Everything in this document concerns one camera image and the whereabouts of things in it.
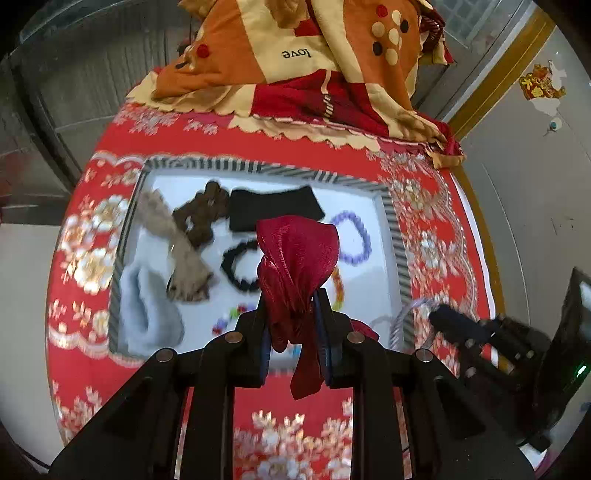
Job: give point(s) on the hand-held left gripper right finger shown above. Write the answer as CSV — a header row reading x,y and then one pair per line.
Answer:
x,y
323,341

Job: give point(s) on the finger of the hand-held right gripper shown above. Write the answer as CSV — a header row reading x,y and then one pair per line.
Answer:
x,y
461,323
480,364

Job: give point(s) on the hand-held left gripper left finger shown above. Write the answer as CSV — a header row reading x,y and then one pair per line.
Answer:
x,y
264,350

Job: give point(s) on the striped rectangular tray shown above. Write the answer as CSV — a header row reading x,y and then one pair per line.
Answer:
x,y
360,277

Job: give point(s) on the red satin hair bow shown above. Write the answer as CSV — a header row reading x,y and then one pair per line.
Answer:
x,y
295,258

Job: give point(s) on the beige leopard hair bow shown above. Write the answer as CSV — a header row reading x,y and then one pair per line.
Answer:
x,y
184,258

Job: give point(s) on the grey fluffy scrunchie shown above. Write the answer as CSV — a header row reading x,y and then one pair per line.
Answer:
x,y
143,314

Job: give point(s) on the black cloth headband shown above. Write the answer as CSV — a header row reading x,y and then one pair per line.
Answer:
x,y
277,203

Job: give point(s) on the brown scrunchie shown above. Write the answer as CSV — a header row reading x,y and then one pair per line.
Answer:
x,y
203,207

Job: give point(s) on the red floral tablecloth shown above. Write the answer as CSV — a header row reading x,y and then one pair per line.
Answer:
x,y
434,221

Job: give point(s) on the orange patterned blanket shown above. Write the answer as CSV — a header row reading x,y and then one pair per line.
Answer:
x,y
277,55

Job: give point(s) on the small wall hook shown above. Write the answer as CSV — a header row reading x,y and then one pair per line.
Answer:
x,y
554,124

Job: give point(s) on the yellow door frame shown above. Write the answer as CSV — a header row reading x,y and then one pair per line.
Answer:
x,y
498,78

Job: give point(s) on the red and gold wall sticker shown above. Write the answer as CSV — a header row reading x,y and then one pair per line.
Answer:
x,y
540,85

